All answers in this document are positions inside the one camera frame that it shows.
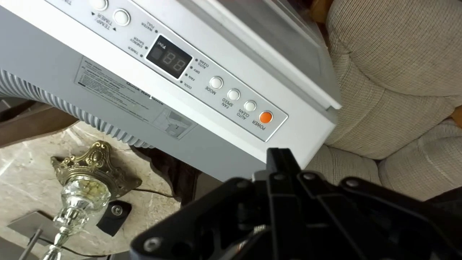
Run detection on black lamp cord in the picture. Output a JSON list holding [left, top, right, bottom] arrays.
[[132, 186, 176, 199]]

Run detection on slim lamp with square base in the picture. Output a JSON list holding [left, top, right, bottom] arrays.
[[6, 209, 55, 260]]

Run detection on white portable air conditioner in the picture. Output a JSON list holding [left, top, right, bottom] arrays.
[[0, 0, 344, 183]]

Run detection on black lamp cord switch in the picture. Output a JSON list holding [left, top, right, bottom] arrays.
[[96, 199, 133, 238]]

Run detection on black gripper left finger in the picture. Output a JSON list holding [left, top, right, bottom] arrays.
[[266, 147, 286, 177]]

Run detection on stone top lamp table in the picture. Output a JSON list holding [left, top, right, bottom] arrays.
[[0, 119, 182, 260]]

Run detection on beige fabric armchair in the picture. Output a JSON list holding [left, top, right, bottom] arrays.
[[305, 0, 462, 202]]

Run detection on crystal lamp with brass base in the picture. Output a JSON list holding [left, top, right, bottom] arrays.
[[49, 138, 145, 260]]

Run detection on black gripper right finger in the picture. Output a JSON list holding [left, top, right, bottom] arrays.
[[283, 147, 303, 177]]

